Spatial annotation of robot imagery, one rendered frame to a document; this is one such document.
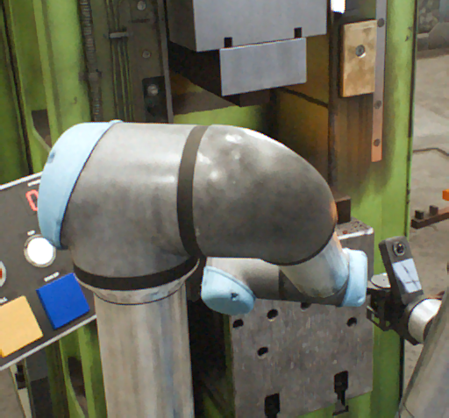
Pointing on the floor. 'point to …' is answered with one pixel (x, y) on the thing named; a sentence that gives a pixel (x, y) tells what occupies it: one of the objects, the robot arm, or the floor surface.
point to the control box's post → (39, 384)
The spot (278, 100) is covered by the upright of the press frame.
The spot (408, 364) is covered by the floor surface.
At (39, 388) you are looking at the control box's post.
